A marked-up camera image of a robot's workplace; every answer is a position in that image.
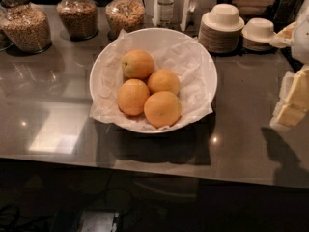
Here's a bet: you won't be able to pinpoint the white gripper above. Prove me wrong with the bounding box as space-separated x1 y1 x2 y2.
269 8 309 131

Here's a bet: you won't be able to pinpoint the orange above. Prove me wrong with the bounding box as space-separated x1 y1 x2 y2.
122 49 155 79
117 79 150 116
147 69 181 95
144 91 182 128

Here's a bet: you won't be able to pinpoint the white bowl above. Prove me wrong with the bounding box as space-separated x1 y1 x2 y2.
89 27 219 134

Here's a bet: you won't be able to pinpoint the black rubber mat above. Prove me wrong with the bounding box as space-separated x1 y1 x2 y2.
281 47 303 73

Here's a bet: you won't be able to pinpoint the small stack paper bowls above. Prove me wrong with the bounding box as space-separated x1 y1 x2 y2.
241 17 275 51

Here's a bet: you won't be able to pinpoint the large stack paper bowls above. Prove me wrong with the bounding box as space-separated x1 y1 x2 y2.
198 4 244 54

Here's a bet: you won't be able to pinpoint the white crumpled paper liner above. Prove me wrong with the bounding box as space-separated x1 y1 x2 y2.
89 29 214 132

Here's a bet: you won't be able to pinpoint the white stand behind bottle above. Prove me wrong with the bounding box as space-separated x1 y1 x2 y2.
144 0 217 32

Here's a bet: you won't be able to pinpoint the clear glass bottle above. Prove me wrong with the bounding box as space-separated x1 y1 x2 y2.
157 0 174 28

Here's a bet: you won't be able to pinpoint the right glass cereal jar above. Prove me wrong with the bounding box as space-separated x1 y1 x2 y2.
105 0 145 39

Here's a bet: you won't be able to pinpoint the glass cereal jar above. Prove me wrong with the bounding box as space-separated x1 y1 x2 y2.
56 0 98 40
105 0 145 39
1 0 52 54

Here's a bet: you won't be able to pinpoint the middle glass cereal jar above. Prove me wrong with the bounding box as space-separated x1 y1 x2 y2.
56 0 98 40

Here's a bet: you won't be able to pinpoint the grey box under counter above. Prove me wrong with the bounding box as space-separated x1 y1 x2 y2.
77 211 119 232

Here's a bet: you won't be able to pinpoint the left glass cereal jar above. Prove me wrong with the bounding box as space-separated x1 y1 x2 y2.
1 0 52 54

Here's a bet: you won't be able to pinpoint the glass jar at edge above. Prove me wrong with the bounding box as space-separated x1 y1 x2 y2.
0 7 13 51

